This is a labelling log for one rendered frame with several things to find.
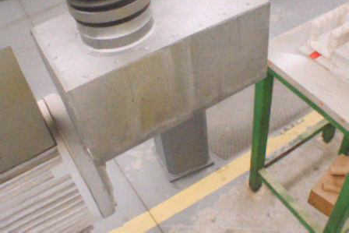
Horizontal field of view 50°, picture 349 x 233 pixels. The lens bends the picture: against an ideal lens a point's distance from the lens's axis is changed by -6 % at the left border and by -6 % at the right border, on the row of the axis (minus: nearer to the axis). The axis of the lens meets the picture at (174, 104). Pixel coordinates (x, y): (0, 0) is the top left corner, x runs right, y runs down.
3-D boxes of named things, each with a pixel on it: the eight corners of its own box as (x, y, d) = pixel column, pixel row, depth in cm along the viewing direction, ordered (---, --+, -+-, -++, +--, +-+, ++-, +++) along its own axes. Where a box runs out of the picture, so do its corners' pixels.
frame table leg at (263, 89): (254, 195, 203) (265, 62, 139) (247, 188, 206) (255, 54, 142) (262, 189, 204) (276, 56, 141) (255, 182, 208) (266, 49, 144)
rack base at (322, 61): (329, 72, 128) (330, 69, 127) (297, 51, 137) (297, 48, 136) (373, 41, 137) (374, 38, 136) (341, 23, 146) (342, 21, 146)
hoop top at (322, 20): (315, 32, 129) (316, 24, 127) (308, 28, 131) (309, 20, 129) (349, 12, 136) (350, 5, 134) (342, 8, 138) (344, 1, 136)
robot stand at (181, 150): (151, 148, 233) (129, 54, 183) (193, 131, 238) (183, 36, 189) (170, 183, 214) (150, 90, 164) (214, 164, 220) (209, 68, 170)
